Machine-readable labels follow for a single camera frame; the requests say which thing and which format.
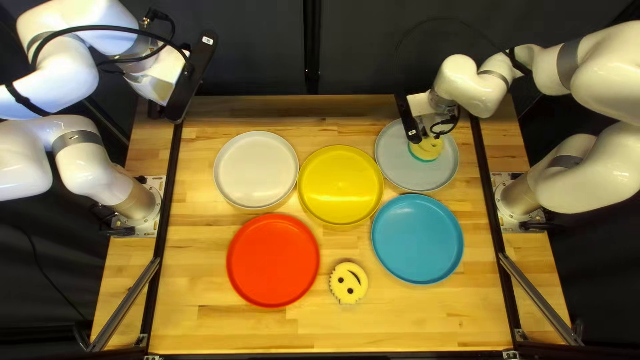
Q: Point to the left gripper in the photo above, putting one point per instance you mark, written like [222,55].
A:
[160,75]

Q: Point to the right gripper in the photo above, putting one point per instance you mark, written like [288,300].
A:
[420,104]

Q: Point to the yellow smiling face sponge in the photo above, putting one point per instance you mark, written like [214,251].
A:
[429,150]
[348,283]

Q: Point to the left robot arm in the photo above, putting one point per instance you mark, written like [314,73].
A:
[75,165]

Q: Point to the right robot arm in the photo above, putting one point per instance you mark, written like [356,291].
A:
[600,75]

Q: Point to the yellow round plate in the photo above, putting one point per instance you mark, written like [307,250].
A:
[340,185]

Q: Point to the teal round plate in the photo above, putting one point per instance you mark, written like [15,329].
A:
[417,239]

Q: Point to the light grey round plate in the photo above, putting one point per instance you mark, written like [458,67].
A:
[256,170]

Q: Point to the orange round plate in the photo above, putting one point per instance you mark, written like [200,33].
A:
[272,260]

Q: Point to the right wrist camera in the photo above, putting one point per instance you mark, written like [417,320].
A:
[407,120]

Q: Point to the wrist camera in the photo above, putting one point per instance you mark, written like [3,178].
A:
[192,75]
[407,120]

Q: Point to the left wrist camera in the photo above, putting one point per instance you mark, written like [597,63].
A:
[192,75]

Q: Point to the black frame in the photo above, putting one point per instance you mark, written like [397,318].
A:
[311,50]

